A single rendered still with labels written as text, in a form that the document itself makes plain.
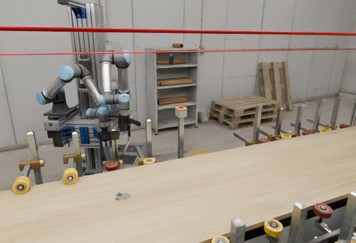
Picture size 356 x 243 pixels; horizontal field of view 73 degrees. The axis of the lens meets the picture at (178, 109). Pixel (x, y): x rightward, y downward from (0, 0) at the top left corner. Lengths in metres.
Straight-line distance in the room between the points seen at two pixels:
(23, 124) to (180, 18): 3.26
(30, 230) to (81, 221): 0.21
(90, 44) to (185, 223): 1.85
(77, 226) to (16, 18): 3.48
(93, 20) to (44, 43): 1.90
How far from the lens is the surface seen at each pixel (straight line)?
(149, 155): 1.87
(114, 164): 1.72
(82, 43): 2.54
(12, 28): 0.51
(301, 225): 1.11
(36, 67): 4.33
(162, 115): 4.91
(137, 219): 1.27
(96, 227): 1.28
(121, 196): 1.41
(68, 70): 2.13
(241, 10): 5.69
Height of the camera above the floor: 1.73
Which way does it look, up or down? 17 degrees down
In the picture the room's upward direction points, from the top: straight up
